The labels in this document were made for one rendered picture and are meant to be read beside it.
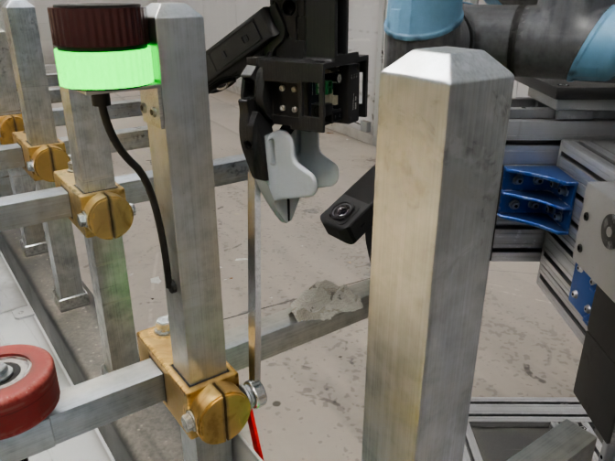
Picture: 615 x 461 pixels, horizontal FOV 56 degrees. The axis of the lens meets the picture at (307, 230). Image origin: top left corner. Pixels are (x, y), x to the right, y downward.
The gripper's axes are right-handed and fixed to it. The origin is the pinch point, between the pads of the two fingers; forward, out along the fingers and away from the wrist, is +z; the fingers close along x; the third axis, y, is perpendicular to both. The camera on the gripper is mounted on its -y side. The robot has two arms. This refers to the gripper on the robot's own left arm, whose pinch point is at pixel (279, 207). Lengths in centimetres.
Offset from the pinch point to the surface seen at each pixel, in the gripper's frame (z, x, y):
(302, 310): 11.7, 1.7, 1.2
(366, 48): 26, 367, -193
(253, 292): 5.9, -6.0, 1.4
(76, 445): 36.5, -9.0, -28.2
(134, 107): 3, 38, -65
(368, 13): 0, 367, -192
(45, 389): 8.9, -22.3, -5.9
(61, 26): -17.0, -18.5, -1.8
